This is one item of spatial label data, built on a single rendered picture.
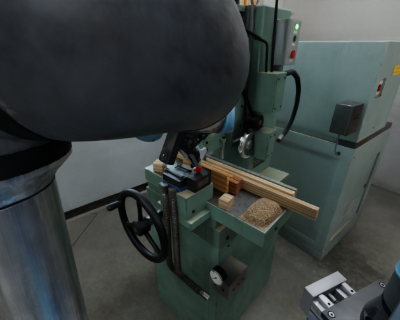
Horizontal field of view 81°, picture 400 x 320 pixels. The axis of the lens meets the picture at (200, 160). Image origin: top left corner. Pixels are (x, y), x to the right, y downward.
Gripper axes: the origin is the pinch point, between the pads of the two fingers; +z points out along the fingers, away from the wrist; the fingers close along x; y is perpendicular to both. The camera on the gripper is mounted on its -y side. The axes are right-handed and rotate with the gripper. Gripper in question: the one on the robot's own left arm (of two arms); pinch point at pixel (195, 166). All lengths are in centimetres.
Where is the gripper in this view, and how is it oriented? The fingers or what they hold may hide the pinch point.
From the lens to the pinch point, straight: 78.4
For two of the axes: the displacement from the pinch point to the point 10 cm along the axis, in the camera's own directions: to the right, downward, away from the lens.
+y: 5.9, -7.3, 3.5
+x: -7.3, -3.0, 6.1
